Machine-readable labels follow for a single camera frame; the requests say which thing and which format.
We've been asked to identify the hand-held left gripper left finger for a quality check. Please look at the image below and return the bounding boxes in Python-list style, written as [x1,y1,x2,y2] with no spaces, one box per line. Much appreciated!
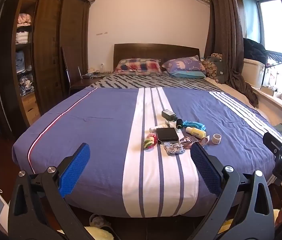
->
[7,143,99,240]

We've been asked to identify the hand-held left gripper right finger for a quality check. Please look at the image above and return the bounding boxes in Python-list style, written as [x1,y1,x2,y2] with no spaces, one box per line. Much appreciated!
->
[181,143,275,240]

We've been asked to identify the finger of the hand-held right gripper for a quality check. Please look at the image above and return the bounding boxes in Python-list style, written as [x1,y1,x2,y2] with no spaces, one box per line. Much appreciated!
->
[263,131,282,156]

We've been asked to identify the blue wipes packet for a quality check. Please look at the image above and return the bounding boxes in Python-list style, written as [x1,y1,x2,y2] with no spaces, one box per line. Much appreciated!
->
[182,120,207,131]

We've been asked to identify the striped hair band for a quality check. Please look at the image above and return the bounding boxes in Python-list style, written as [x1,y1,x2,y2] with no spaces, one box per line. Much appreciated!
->
[179,136,200,147]

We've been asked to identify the knotted striped cloth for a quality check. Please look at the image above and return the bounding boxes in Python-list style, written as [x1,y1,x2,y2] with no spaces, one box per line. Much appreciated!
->
[163,142,186,155]

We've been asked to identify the yellow white plastic bottle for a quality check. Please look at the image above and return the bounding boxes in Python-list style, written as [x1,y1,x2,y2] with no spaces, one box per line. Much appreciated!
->
[185,127,207,139]

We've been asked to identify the blue white striped blanket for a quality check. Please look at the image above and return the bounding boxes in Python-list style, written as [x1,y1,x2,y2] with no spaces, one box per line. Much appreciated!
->
[12,87,282,218]

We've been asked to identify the black flat box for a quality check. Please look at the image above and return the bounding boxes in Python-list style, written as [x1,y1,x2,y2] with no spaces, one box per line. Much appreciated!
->
[156,127,180,145]

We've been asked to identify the grey slipper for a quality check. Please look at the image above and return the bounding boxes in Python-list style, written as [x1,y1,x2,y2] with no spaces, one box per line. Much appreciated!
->
[89,213,118,240]

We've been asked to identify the white tube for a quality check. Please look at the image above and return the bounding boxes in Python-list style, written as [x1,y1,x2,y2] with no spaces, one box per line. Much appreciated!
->
[149,125,167,133]

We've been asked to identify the green glass bottle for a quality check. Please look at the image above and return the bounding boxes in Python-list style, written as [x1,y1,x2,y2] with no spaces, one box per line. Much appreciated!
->
[161,109,178,127]

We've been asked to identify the yellow fluffy slipper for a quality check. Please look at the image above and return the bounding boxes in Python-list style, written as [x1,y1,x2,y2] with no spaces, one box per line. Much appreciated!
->
[56,226,114,240]

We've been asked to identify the white storage box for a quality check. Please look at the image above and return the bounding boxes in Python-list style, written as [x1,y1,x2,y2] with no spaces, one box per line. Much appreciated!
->
[242,58,266,89]

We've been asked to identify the dark green bag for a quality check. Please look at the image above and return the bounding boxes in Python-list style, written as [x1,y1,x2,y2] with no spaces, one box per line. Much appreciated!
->
[214,57,228,84]

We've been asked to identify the dark wooden nightstand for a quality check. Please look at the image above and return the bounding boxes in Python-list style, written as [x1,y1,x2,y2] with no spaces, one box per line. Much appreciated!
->
[69,72,112,96]

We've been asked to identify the black jacket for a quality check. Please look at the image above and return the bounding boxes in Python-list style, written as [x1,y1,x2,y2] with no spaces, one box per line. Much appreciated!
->
[242,37,268,64]

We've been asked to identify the teal pillow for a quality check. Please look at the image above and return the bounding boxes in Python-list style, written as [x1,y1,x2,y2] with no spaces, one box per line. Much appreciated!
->
[167,70,207,79]

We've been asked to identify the brown patterned cushion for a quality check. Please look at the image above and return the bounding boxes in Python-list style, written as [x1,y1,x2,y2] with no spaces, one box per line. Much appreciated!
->
[201,53,223,83]

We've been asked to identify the purple elephant print pillow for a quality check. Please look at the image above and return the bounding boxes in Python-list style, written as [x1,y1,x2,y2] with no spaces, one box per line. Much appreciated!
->
[161,55,208,75]

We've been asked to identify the zebra striped bed sheet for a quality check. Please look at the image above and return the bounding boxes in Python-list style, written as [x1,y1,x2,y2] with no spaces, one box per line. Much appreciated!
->
[86,73,229,92]

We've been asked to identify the window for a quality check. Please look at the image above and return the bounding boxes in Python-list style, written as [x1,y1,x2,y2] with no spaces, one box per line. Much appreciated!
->
[240,0,282,57]

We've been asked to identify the dark wooden wardrobe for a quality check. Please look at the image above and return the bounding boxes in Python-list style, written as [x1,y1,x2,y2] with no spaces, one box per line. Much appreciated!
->
[0,0,92,137]

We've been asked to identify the plaid pillow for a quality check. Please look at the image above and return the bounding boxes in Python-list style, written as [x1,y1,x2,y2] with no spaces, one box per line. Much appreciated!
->
[113,58,162,76]

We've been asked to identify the light blue folded clothes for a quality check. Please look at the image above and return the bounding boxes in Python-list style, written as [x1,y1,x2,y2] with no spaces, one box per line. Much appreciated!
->
[15,50,33,73]

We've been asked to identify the brown curtain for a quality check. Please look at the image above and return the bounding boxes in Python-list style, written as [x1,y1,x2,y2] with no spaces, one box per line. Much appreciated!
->
[204,0,259,108]

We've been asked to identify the wooden bed headboard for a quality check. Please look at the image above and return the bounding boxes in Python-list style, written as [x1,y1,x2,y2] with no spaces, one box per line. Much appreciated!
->
[113,43,201,68]

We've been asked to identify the pink folded clothes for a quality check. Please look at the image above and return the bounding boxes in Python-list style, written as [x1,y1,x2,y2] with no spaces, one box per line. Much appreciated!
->
[17,13,33,28]

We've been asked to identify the colourful ring toy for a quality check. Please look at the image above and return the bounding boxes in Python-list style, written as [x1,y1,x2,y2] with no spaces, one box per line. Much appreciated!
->
[143,133,159,150]

